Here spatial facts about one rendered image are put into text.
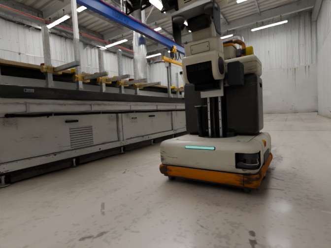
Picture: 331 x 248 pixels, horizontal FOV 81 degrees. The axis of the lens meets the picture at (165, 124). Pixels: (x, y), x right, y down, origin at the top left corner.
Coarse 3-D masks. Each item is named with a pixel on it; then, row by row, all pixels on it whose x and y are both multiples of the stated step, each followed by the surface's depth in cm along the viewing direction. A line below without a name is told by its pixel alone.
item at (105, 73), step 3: (99, 72) 157; (102, 72) 155; (105, 72) 153; (108, 72) 156; (87, 75) 166; (90, 75) 164; (93, 75) 162; (96, 75) 160; (99, 75) 157; (102, 75) 156; (105, 75) 156; (84, 78) 168; (87, 78) 166; (90, 78) 164; (93, 78) 165; (75, 81) 175
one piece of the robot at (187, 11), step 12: (204, 0) 102; (180, 12) 110; (192, 12) 111; (204, 12) 107; (216, 12) 105; (180, 24) 120; (192, 24) 118; (204, 24) 113; (216, 24) 104; (180, 36) 124
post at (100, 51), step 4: (100, 48) 187; (100, 52) 186; (100, 56) 186; (100, 60) 186; (100, 64) 186; (100, 68) 186; (104, 76) 189; (100, 84) 188; (104, 84) 189; (100, 88) 189; (104, 88) 189
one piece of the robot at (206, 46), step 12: (180, 0) 122; (192, 0) 118; (216, 0) 113; (192, 36) 123; (204, 36) 118; (216, 36) 112; (192, 48) 120; (204, 48) 116; (216, 48) 113; (192, 60) 117; (204, 60) 113; (216, 60) 110; (216, 72) 111
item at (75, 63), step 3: (66, 63) 138; (69, 63) 136; (72, 63) 134; (75, 63) 132; (78, 63) 134; (57, 66) 145; (60, 66) 142; (63, 66) 140; (66, 66) 138; (69, 66) 136; (72, 66) 136; (75, 66) 137; (54, 69) 147; (57, 69) 145; (60, 69) 143; (63, 69) 143
